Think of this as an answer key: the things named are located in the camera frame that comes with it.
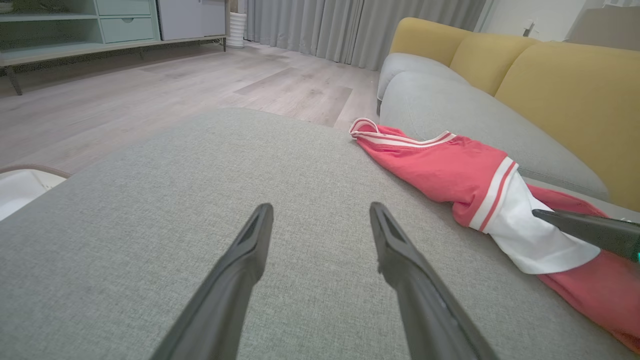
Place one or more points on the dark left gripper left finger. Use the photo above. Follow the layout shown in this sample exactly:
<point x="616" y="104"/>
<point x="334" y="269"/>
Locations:
<point x="225" y="300"/>

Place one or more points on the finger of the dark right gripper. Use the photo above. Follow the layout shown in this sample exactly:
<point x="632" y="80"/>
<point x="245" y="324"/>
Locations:
<point x="600" y="230"/>

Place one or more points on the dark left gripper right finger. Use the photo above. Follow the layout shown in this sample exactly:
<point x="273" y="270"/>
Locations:
<point x="425" y="310"/>

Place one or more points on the red white sports jersey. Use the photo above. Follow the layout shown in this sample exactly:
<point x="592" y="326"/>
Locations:
<point x="425" y="165"/>

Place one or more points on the large grey sofa seat cushion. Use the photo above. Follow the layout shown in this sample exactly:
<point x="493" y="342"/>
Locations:
<point x="150" y="250"/>

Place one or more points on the yellow sofa backrest cushion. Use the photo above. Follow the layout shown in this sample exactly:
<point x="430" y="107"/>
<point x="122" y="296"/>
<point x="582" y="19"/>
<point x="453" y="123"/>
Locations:
<point x="425" y="40"/>
<point x="575" y="100"/>
<point x="490" y="60"/>

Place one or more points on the grey-brown furniture panel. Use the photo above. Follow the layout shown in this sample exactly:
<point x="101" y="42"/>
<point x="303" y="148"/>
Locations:
<point x="605" y="27"/>

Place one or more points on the white laundry basket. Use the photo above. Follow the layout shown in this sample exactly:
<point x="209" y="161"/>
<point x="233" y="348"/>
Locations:
<point x="20" y="192"/>

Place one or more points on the white ribbed bin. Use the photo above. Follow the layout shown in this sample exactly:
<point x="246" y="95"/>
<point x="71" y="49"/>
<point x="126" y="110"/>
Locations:
<point x="237" y="30"/>

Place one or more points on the white cabinet door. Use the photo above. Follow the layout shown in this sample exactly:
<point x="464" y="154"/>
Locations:
<point x="190" y="17"/>

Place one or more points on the pale green cabinet drawer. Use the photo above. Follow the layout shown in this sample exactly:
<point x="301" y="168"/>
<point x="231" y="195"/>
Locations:
<point x="127" y="29"/>
<point x="122" y="6"/>

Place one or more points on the grey curtain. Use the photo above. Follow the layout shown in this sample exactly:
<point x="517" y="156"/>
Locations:
<point x="350" y="25"/>

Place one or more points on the pale green low cabinet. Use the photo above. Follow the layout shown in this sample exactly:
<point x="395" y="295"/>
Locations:
<point x="60" y="35"/>

